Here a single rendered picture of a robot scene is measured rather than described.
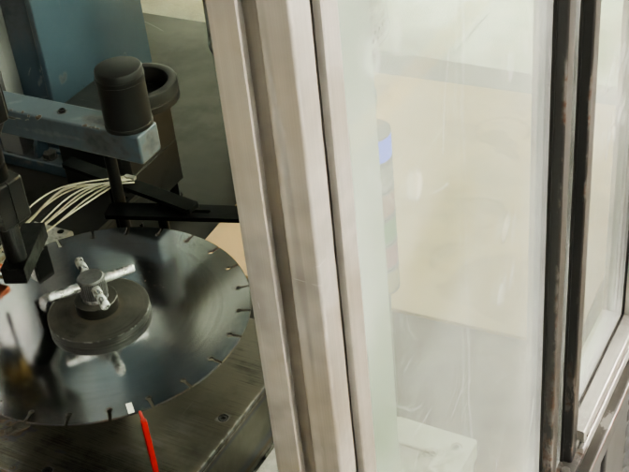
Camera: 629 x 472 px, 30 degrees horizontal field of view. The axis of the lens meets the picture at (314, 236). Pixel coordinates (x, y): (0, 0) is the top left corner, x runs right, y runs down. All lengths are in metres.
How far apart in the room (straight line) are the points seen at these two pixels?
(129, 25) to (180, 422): 0.92
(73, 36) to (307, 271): 1.37
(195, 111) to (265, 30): 1.54
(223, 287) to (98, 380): 0.18
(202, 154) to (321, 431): 1.30
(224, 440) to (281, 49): 0.79
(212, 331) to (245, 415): 0.11
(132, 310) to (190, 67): 1.00
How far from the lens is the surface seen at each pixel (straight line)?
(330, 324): 0.62
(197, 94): 2.12
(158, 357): 1.23
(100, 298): 1.24
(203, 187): 1.85
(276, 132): 0.55
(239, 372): 1.34
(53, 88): 1.91
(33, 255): 1.29
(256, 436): 1.34
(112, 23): 2.01
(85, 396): 1.20
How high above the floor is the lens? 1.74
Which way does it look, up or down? 36 degrees down
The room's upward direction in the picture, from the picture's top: 6 degrees counter-clockwise
